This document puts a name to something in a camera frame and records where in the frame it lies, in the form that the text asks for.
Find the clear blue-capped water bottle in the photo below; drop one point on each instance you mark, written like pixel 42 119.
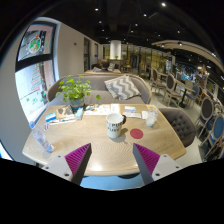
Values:
pixel 41 138

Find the small blue white box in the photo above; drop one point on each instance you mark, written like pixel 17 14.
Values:
pixel 50 117

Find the grey curved sofa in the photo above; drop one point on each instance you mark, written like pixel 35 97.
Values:
pixel 96 85

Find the grey tufted armchair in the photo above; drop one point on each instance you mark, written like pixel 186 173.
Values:
pixel 178 125

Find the large printed paper leaflet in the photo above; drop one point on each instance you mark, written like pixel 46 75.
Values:
pixel 98 110

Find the clear plastic cup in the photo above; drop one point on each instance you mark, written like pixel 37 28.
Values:
pixel 151 118

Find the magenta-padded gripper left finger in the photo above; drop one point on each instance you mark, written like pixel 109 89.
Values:
pixel 77 159

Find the small light blue box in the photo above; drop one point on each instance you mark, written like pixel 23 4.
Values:
pixel 79 114

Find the small white blue leaflet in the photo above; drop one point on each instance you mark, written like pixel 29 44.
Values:
pixel 131 112

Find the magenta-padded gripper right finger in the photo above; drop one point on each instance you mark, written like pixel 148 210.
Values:
pixel 147 159

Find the white rectangular box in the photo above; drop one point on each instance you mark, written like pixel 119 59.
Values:
pixel 115 108

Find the group of ceiling spotlights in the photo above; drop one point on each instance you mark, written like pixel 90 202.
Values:
pixel 145 15

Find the grey white chevron cushion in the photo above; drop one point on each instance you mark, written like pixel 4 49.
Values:
pixel 121 87

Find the group of round-backed chairs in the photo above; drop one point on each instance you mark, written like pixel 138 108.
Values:
pixel 206 110

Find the flat round red coaster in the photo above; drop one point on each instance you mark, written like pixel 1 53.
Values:
pixel 136 133

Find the white mug with black print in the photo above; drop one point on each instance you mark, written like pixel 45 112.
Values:
pixel 114 126

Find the window with festive stickers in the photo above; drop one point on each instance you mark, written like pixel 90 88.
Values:
pixel 35 66

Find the green potted plant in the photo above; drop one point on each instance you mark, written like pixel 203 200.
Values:
pixel 74 90

